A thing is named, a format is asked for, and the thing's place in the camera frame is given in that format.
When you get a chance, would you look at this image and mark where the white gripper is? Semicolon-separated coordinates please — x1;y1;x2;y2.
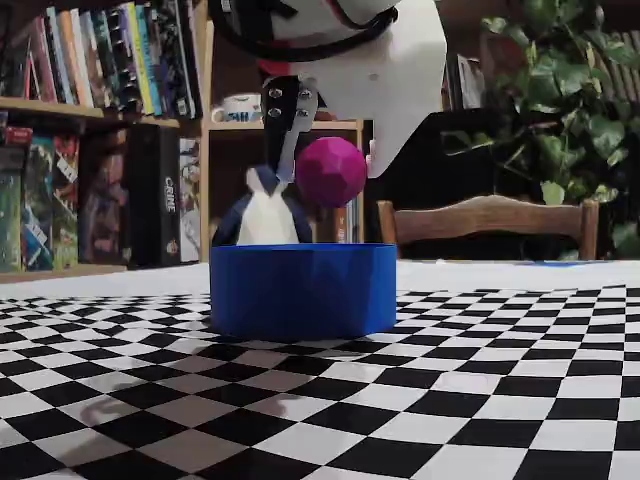
207;0;449;189

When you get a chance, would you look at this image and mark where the pink faceted ball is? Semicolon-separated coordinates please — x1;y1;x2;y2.
294;137;368;209

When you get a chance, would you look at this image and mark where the blue round box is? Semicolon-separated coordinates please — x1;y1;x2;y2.
209;243;399;337

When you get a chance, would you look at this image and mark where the black CRIME game box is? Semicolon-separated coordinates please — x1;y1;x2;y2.
127;124;182;267

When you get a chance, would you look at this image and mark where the dark brown game box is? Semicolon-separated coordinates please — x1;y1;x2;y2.
79;130;130;265

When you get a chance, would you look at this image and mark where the red white game box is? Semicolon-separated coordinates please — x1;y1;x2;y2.
52;134;81;266

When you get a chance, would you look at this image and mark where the teal green game box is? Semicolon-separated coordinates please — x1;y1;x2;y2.
22;135;55;271

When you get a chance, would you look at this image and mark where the small red box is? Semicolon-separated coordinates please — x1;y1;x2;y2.
0;124;34;146

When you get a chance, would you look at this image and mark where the red spine books group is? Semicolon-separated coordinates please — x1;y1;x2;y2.
330;199;365;245

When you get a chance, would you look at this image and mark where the white mug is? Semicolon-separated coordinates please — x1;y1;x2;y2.
210;93;265;124

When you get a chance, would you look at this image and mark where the blue white penguin figure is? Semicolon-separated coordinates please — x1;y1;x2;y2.
214;164;314;247

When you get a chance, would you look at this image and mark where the light wooden bookshelf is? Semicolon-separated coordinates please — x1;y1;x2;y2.
0;0;640;275

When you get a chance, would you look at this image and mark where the dark wooden cabinet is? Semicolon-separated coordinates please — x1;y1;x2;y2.
374;107;640;261

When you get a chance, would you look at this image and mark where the pale picture books group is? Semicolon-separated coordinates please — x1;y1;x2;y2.
452;52;489;112

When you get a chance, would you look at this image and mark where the brown wooden chair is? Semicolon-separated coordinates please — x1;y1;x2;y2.
377;195;600;261

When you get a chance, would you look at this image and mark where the green leafy pothos plant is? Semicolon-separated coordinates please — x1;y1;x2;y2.
439;0;640;261

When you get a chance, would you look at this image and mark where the row of colourful books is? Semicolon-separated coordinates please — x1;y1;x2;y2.
0;0;204;119

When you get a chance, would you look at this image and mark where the blue tape strip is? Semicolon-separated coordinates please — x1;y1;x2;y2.
519;258;592;267

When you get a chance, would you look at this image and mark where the checkerboard printed white sheet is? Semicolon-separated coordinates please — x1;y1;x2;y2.
0;258;640;480

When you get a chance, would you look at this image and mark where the row of brown books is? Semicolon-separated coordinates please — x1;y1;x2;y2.
592;44;640;104

